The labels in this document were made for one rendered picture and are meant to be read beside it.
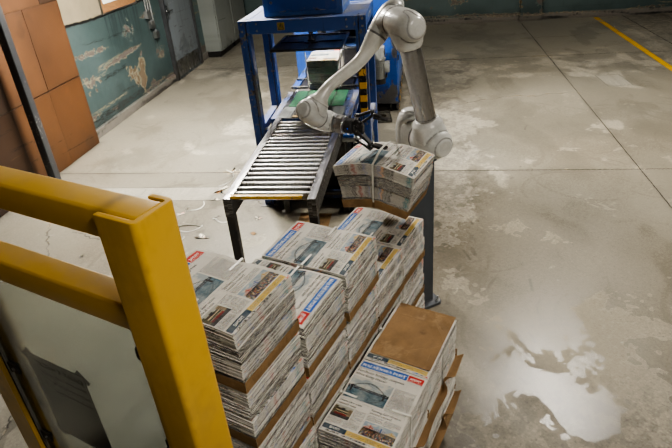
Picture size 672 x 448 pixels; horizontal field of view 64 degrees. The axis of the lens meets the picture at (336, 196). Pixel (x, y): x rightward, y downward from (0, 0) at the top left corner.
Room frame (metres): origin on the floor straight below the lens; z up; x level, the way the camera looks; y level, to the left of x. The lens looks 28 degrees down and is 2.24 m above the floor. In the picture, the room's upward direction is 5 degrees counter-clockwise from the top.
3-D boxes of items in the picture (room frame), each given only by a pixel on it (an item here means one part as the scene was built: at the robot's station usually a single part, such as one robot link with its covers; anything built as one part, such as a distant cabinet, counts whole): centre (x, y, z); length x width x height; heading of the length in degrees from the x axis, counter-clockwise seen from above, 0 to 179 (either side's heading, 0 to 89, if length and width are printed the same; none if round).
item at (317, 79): (4.96, -0.01, 0.93); 0.38 x 0.30 x 0.26; 170
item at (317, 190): (3.35, 0.02, 0.74); 1.34 x 0.05 x 0.12; 170
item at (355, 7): (4.40, 0.09, 1.50); 0.94 x 0.68 x 0.10; 80
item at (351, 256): (1.81, 0.08, 0.95); 0.38 x 0.29 x 0.23; 61
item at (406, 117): (2.72, -0.44, 1.17); 0.18 x 0.16 x 0.22; 23
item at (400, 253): (1.93, 0.02, 0.42); 1.17 x 0.39 x 0.83; 150
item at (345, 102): (4.40, 0.09, 0.75); 0.70 x 0.65 x 0.10; 170
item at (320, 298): (1.56, 0.23, 0.95); 0.38 x 0.29 x 0.23; 61
